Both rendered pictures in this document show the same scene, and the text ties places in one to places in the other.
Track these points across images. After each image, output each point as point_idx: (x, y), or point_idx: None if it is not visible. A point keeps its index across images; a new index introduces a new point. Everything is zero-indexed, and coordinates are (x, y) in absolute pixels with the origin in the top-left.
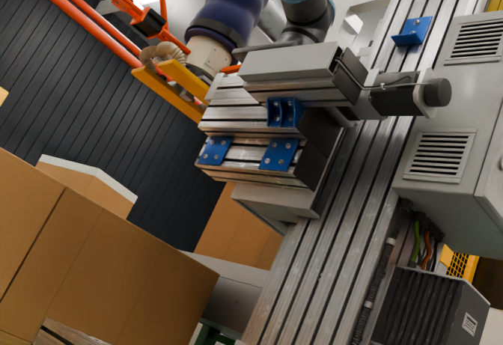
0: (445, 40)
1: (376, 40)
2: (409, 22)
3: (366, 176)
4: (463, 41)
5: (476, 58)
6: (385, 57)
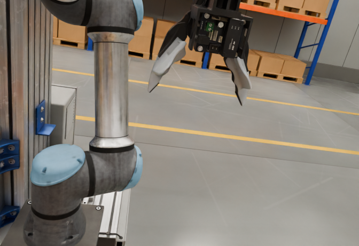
0: (64, 124)
1: (25, 136)
2: (38, 110)
3: None
4: (68, 121)
5: (70, 128)
6: (32, 148)
